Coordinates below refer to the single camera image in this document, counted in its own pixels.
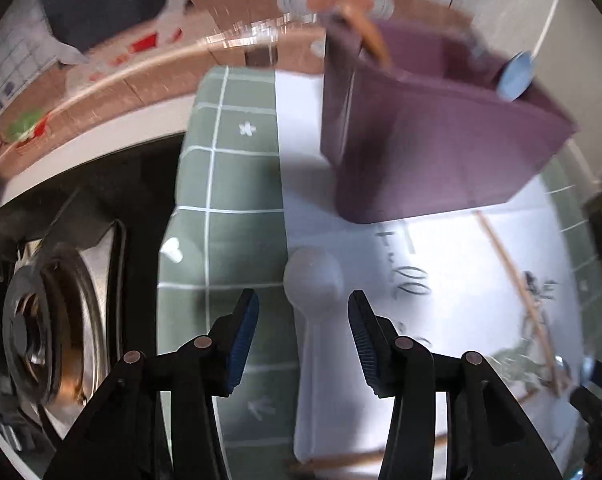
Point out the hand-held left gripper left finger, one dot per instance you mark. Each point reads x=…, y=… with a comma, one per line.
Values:
x=241, y=345

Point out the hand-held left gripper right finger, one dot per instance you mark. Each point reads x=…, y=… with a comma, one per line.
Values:
x=363, y=345

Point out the white spoon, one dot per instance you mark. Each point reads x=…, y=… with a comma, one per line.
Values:
x=313, y=280

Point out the purple utensil holder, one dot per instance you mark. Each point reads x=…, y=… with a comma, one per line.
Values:
x=431, y=150

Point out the brown wooden spoon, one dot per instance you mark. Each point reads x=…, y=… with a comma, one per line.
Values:
x=371, y=35

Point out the blue plastic spoon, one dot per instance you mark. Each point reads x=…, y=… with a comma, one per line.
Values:
x=517, y=75

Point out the green white checked tablecloth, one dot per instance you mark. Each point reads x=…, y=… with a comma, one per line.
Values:
x=221, y=185

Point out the black gas stove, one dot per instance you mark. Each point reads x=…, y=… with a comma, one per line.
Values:
x=56, y=310

